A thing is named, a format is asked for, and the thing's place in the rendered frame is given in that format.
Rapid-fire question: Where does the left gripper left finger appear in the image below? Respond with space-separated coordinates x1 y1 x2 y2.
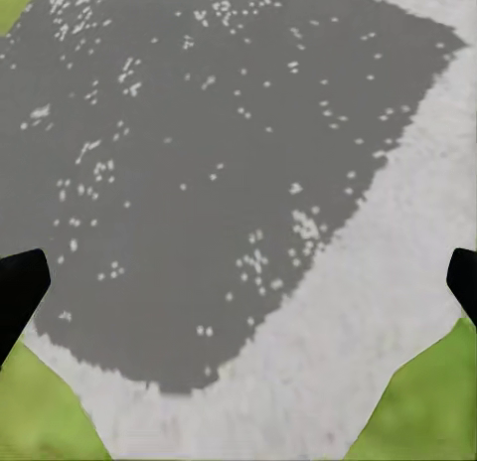
0 249 51 368

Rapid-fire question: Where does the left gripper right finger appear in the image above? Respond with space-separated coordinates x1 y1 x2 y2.
446 247 477 326

